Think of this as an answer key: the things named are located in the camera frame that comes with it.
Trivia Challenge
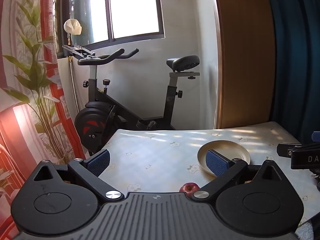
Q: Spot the floral plaid tablecloth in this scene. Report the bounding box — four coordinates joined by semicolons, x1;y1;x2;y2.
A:
100;122;319;221

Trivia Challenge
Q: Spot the cream round plate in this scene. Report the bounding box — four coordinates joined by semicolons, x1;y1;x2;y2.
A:
197;140;251;177

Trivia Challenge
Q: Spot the dark framed window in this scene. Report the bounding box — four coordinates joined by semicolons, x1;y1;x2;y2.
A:
54;0;165;59

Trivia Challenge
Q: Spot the shiny red apple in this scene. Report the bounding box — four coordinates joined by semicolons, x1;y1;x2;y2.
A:
179;183;200;197

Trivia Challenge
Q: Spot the wooden door panel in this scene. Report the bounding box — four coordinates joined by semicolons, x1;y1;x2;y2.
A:
216;0;276;128

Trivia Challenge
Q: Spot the dark teal curtain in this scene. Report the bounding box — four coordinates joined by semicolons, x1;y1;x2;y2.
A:
270;0;319;144

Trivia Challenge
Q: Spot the black exercise bike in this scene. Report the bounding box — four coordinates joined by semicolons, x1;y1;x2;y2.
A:
62;44;201;156

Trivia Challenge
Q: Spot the red patterned curtain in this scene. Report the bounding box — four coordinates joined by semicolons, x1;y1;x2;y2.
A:
1;0;84;239

